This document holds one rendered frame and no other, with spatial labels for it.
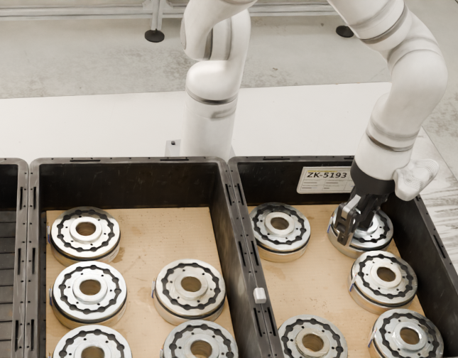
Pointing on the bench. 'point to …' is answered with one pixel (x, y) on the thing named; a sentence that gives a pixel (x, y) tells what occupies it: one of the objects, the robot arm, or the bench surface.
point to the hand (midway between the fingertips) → (355, 227)
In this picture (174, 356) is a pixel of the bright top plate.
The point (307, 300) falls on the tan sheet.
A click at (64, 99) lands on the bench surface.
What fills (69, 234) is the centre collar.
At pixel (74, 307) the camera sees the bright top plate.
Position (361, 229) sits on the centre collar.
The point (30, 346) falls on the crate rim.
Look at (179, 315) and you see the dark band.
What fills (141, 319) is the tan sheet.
